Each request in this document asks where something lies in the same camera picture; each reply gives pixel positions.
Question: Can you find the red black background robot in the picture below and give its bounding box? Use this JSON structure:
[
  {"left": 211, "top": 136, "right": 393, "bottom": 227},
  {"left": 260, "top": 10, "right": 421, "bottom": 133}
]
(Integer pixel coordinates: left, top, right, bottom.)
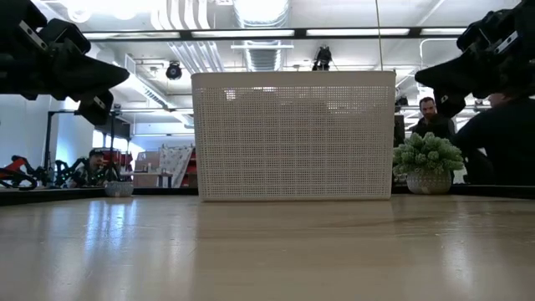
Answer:
[{"left": 0, "top": 154, "right": 51, "bottom": 191}]

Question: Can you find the black ceiling-mounted camera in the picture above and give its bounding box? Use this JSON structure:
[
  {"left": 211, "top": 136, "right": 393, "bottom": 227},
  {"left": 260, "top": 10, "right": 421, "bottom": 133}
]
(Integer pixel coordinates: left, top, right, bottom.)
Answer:
[{"left": 166, "top": 61, "right": 184, "bottom": 81}]

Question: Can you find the green plant in white pot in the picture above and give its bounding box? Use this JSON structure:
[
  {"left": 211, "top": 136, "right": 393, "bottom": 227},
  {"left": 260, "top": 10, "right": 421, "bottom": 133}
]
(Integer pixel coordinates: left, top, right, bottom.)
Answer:
[{"left": 392, "top": 131, "right": 466, "bottom": 196}]

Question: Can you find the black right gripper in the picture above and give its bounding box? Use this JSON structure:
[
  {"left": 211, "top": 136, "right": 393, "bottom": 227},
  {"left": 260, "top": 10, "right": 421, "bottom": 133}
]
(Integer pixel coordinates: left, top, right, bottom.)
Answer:
[{"left": 415, "top": 0, "right": 535, "bottom": 119}]

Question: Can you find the white patterned panel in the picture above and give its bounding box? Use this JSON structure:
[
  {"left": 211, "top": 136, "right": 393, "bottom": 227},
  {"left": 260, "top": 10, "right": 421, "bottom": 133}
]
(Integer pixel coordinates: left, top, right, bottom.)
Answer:
[{"left": 157, "top": 145, "right": 194, "bottom": 188}]

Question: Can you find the person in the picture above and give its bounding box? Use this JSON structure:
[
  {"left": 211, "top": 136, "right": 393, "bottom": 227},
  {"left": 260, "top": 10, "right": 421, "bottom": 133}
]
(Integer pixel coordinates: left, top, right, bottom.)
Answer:
[
  {"left": 407, "top": 96, "right": 457, "bottom": 141},
  {"left": 453, "top": 89, "right": 535, "bottom": 186},
  {"left": 69, "top": 148, "right": 113, "bottom": 188}
]

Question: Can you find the silver ceiling ventilation duct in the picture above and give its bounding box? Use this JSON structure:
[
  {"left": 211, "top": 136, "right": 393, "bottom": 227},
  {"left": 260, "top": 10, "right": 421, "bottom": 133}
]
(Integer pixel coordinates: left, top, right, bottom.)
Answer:
[{"left": 232, "top": 0, "right": 293, "bottom": 72}]

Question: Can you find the thin hanging cable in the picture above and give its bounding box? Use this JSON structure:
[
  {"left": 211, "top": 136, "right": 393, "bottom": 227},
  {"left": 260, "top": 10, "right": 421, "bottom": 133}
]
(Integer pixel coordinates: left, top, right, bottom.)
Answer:
[{"left": 374, "top": 0, "right": 384, "bottom": 72}]

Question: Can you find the small white textured pot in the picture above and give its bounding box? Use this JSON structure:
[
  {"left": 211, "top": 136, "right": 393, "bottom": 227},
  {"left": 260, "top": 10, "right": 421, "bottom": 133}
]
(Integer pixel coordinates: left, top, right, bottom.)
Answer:
[{"left": 104, "top": 180, "right": 135, "bottom": 198}]

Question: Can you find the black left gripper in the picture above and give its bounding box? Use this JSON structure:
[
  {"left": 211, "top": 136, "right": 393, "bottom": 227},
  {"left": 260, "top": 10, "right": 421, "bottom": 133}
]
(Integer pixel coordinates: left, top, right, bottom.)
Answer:
[{"left": 0, "top": 0, "right": 130, "bottom": 126}]

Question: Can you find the black overhead camera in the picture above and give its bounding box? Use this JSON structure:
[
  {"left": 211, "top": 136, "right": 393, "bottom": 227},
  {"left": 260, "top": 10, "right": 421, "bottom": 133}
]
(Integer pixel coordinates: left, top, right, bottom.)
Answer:
[{"left": 312, "top": 44, "right": 334, "bottom": 72}]

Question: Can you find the white perforated laundry basket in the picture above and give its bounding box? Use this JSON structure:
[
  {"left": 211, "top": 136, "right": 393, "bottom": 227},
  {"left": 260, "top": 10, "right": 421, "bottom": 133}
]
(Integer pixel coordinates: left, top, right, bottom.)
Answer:
[{"left": 191, "top": 70, "right": 397, "bottom": 202}]

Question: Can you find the black table edge bar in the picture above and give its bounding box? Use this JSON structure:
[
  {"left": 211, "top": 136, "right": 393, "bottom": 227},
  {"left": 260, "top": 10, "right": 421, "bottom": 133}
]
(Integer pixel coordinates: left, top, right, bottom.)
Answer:
[{"left": 0, "top": 183, "right": 535, "bottom": 207}]

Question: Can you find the black background monitor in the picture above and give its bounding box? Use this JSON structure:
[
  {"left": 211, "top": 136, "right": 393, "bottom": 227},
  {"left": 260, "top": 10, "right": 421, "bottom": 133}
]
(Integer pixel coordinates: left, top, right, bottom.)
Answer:
[{"left": 394, "top": 115, "right": 406, "bottom": 147}]

